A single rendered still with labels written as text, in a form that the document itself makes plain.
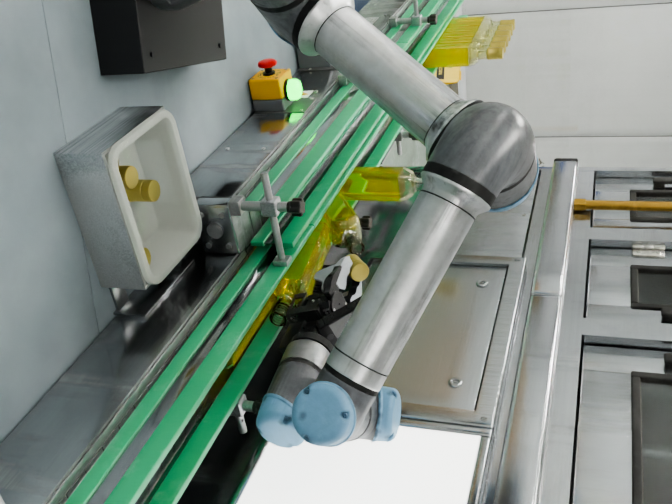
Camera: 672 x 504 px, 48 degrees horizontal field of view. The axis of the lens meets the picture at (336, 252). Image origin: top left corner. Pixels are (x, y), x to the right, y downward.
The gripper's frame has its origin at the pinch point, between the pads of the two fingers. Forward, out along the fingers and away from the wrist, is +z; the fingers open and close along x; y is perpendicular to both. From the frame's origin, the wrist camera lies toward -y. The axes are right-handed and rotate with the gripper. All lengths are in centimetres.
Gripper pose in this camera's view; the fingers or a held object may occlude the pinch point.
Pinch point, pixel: (354, 270)
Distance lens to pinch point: 129.2
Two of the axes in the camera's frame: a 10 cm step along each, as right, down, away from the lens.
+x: 4.2, 7.7, 4.8
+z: 2.7, -6.1, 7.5
